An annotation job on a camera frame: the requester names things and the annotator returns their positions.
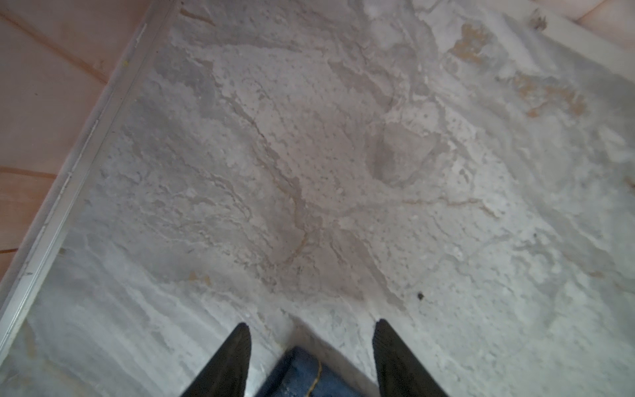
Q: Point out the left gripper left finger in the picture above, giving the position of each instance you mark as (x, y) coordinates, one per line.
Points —
(226, 373)

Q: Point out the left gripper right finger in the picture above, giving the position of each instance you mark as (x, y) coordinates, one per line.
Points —
(399, 372)

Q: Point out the dark blue denim trousers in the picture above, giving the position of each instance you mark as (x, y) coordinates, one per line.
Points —
(298, 374)

